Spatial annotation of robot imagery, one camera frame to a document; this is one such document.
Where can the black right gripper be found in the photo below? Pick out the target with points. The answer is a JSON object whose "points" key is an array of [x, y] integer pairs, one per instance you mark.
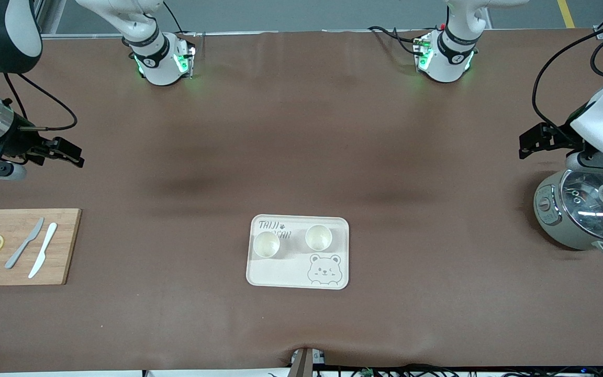
{"points": [[20, 140]]}

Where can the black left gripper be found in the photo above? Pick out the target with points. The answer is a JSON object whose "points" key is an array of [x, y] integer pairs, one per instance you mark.
{"points": [[561, 135]]}

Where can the white plastic cup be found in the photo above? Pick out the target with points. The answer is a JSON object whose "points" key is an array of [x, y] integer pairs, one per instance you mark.
{"points": [[318, 237], [266, 245]]}

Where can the glass pot lid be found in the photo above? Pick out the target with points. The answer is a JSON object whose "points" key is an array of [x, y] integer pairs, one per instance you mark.
{"points": [[589, 207]]}

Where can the grey-green cooking pot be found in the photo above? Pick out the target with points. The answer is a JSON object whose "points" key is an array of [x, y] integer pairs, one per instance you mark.
{"points": [[555, 225]]}

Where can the white plastic knife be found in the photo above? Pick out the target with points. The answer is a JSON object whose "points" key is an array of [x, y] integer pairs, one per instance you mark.
{"points": [[44, 248]]}

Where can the grey plastic knife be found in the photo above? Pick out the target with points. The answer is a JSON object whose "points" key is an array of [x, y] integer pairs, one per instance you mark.
{"points": [[23, 245]]}

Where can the wooden cutting board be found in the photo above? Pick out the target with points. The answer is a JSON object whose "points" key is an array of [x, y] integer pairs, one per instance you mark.
{"points": [[19, 267]]}

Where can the brown table mat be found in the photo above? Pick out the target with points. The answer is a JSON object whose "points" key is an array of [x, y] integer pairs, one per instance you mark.
{"points": [[301, 131]]}

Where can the cream bear-print tray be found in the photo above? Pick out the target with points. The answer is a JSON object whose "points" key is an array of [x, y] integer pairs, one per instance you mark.
{"points": [[291, 269]]}

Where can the aluminium frame profile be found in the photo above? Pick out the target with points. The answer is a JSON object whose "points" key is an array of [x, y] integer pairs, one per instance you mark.
{"points": [[50, 18]]}

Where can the metal table edge bracket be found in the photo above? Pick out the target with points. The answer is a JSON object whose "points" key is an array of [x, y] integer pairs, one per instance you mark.
{"points": [[304, 364]]}

